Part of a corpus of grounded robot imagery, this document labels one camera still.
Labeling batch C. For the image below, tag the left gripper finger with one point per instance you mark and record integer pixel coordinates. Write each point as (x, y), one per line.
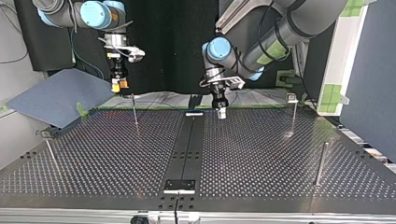
(224, 114)
(219, 113)

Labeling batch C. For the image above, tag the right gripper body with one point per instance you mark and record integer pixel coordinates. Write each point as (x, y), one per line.
(118, 69)

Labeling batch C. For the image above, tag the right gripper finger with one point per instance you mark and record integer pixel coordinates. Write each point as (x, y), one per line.
(115, 87)
(124, 83)

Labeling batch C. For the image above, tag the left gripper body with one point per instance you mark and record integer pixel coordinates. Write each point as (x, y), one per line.
(219, 98)

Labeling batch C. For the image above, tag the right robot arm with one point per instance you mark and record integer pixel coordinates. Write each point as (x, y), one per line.
(93, 14)

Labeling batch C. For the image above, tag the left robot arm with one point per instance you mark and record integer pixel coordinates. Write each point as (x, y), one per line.
(280, 37)

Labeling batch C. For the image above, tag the connector holder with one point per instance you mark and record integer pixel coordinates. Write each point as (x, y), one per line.
(194, 114)

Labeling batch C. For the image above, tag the grey board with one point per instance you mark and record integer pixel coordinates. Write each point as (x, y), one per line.
(59, 96)

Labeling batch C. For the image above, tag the black panel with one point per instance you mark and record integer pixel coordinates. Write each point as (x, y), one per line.
(174, 46)

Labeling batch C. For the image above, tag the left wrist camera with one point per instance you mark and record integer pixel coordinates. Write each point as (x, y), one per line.
(234, 82)

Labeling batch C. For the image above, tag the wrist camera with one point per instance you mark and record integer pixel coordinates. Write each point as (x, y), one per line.
(135, 53)
(234, 82)

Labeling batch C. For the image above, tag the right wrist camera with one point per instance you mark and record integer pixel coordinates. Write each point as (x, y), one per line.
(135, 53)

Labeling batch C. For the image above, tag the metal post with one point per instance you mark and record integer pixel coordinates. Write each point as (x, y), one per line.
(320, 163)
(51, 152)
(134, 110)
(294, 115)

